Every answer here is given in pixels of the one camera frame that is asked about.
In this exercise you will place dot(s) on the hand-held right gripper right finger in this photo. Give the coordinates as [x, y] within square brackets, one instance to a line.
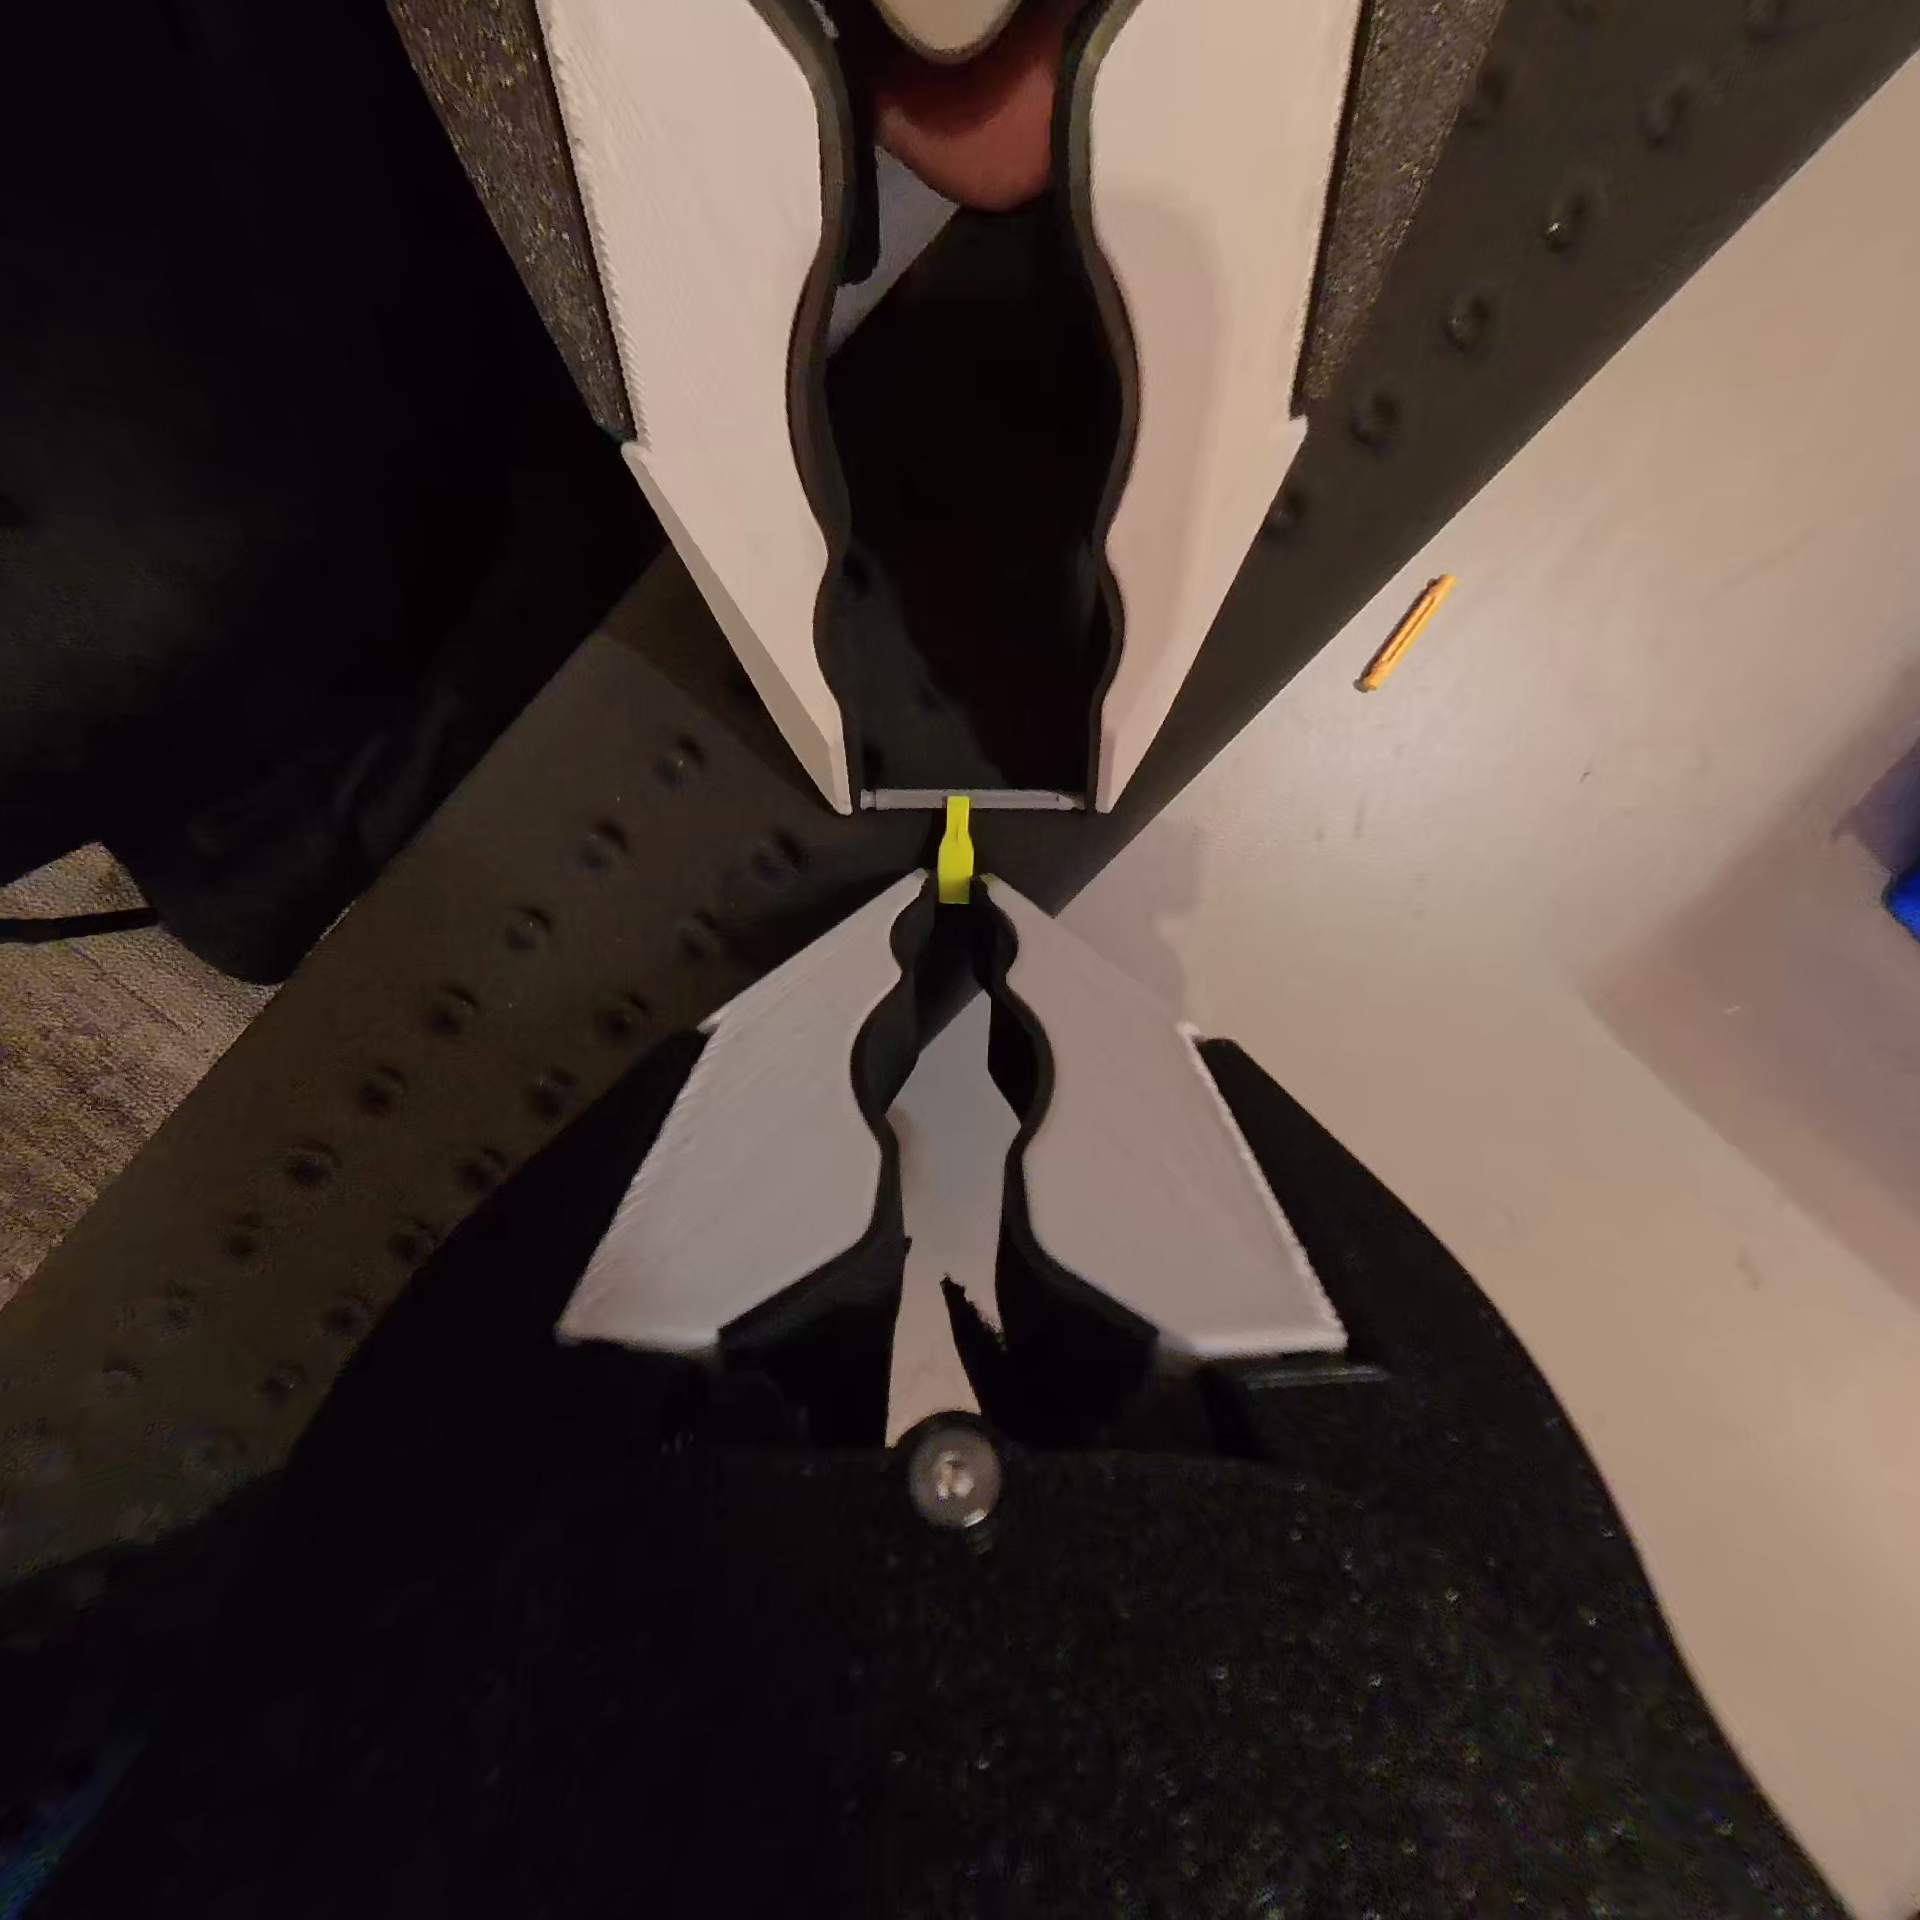
[1171, 1200]

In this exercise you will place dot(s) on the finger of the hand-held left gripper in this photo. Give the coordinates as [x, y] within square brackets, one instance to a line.
[1215, 300]
[691, 300]

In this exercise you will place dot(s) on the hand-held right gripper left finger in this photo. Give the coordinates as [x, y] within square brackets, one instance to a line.
[734, 1200]

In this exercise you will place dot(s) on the yellow-green plastic connector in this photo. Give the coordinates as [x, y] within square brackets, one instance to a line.
[957, 855]

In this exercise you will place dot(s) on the thin grey plastic rod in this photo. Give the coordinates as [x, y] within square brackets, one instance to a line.
[901, 800]

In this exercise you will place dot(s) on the blue plastic storage bin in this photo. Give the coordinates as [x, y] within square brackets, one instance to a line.
[1905, 901]

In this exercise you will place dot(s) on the person's left hand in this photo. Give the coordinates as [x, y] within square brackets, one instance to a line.
[960, 135]

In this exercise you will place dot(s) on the short yellow plastic rod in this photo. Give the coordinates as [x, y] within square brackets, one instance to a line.
[1406, 632]

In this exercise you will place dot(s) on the black perforated mat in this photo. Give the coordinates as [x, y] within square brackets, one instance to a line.
[451, 901]

